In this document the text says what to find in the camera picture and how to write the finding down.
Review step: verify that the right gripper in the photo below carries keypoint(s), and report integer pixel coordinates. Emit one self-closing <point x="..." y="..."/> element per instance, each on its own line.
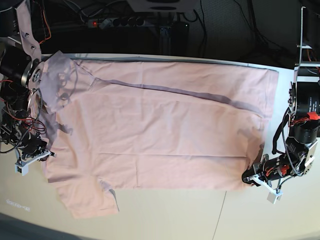
<point x="27" y="154"/>

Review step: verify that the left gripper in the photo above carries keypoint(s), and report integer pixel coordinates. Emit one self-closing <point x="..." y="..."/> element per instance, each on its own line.
<point x="268" y="173"/>

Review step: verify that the pink T-shirt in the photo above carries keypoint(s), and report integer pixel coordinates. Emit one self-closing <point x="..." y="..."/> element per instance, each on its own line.
<point x="150" y="125"/>

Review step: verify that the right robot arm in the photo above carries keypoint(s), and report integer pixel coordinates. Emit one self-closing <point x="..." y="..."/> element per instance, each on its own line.
<point x="33" y="91"/>

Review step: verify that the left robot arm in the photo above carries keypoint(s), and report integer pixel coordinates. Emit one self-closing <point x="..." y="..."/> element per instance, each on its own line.
<point x="296" y="137"/>

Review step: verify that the white power adapter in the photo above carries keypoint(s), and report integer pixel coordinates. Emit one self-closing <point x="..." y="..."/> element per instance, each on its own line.
<point x="106" y="23"/>

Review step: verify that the white power strip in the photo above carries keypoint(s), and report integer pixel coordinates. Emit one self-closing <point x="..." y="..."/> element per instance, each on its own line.
<point x="118" y="22"/>

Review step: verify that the aluminium table leg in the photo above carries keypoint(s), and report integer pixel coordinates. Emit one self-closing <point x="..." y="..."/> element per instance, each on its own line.
<point x="164" y="24"/>

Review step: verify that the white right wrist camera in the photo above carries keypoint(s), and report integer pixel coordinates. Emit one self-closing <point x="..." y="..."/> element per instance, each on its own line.
<point x="23" y="169"/>

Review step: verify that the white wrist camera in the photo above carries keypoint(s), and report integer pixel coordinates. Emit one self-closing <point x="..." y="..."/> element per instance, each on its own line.
<point x="273" y="197"/>
<point x="23" y="169"/>

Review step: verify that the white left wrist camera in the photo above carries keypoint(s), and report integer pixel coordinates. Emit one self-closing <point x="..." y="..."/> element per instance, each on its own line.
<point x="273" y="197"/>

